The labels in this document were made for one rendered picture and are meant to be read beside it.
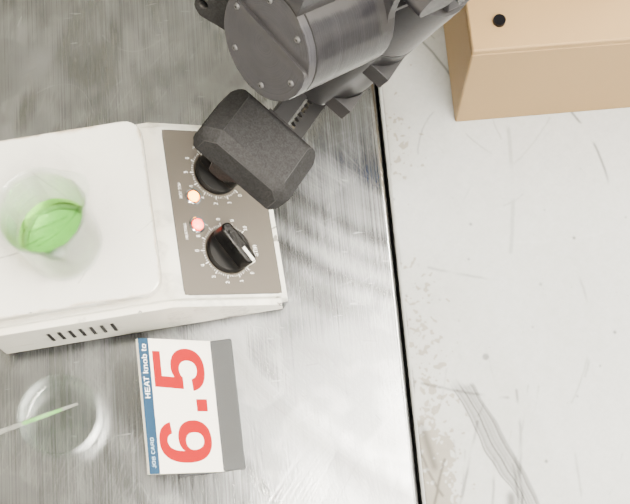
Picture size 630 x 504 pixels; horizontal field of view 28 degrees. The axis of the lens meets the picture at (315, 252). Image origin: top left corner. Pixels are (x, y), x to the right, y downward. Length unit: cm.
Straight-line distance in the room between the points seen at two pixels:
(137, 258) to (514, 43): 28
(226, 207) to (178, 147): 5
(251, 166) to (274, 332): 22
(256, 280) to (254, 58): 26
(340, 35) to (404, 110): 33
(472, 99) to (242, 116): 25
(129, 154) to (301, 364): 19
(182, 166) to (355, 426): 21
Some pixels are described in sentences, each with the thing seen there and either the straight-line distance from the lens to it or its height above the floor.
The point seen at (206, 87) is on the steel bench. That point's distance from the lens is 93.
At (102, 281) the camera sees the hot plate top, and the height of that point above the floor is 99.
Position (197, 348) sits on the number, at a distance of 86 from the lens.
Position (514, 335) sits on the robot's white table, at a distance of 88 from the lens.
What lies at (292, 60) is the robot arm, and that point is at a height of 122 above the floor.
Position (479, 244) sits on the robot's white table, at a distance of 89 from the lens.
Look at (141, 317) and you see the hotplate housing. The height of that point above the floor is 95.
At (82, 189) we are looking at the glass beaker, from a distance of 75.
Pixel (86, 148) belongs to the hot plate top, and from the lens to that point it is 83.
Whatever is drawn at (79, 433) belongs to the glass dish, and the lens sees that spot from 87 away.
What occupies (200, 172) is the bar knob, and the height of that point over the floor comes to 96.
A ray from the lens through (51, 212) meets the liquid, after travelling 80.
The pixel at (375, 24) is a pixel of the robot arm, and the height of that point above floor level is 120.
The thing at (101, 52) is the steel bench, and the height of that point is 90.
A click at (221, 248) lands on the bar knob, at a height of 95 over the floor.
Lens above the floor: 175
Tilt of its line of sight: 74 degrees down
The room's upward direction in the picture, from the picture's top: 3 degrees counter-clockwise
